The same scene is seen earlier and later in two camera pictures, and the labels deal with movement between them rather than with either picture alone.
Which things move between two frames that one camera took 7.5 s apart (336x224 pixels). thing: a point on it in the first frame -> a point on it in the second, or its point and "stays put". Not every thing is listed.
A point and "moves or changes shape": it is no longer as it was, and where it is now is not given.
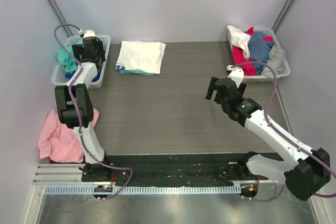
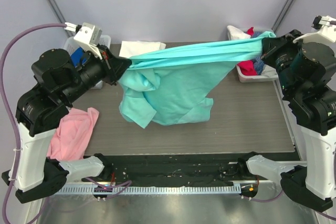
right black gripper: (214, 91) -> (274, 51)
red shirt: (239, 59) stays put
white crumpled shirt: (239, 39) stays put
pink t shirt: (60, 143) stays put
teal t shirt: (67, 63) moves or changes shape
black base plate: (195, 167) stays put
